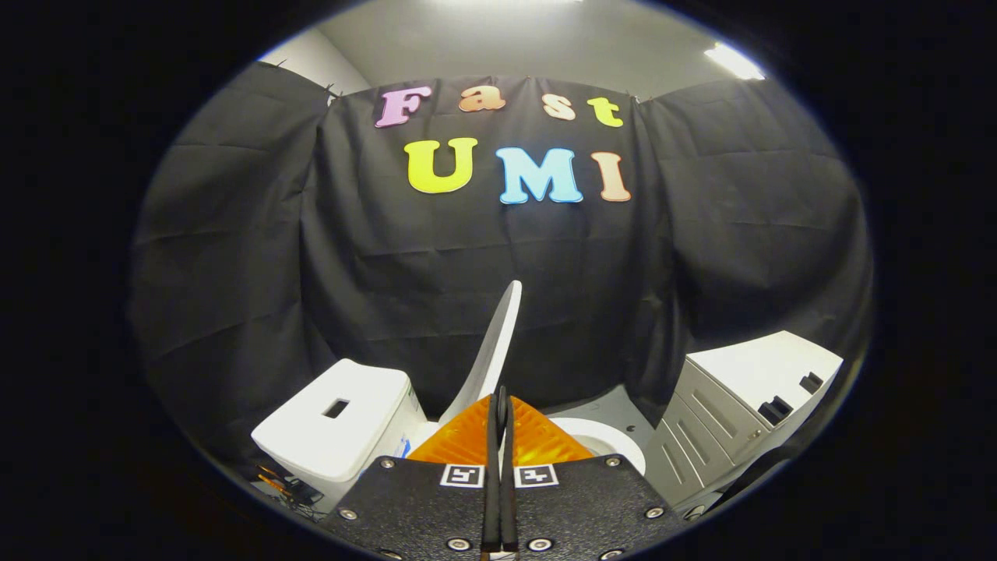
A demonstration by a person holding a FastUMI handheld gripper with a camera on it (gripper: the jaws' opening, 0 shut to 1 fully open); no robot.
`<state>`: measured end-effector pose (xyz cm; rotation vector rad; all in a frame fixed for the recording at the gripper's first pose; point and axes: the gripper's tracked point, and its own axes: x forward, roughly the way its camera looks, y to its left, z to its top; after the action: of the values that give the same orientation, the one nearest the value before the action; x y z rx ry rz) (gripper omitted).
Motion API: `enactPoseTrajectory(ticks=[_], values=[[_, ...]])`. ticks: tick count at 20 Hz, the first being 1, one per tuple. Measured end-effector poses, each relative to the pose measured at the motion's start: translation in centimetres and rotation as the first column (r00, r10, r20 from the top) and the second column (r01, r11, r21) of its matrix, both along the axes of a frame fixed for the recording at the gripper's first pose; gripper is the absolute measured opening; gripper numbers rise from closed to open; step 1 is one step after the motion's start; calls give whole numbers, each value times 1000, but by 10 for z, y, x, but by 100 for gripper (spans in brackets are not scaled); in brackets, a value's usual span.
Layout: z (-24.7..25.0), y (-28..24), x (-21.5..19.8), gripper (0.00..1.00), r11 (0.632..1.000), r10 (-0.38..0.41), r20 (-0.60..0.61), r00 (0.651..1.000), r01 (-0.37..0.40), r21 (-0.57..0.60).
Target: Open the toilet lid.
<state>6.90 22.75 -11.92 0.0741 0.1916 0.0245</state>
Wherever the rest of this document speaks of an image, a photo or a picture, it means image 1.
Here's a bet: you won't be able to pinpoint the white toilet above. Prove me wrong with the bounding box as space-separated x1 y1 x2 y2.
251 358 647 513

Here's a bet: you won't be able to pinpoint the small ceiling light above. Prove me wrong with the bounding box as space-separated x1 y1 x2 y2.
705 43 766 82

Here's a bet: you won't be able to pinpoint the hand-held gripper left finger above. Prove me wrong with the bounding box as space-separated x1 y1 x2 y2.
319 387 503 561

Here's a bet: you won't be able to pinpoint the black backdrop cloth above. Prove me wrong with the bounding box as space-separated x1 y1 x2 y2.
129 61 873 468

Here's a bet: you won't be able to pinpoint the white toilet lid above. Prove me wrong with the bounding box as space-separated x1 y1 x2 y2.
440 280 523 425

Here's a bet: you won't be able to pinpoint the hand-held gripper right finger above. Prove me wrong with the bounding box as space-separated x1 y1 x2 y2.
498 387 690 561

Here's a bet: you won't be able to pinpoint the grey cabinet with white top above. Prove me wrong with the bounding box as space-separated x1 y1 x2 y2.
643 331 845 517

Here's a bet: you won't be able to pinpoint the orange cables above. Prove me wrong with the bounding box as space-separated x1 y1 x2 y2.
253 464 325 509

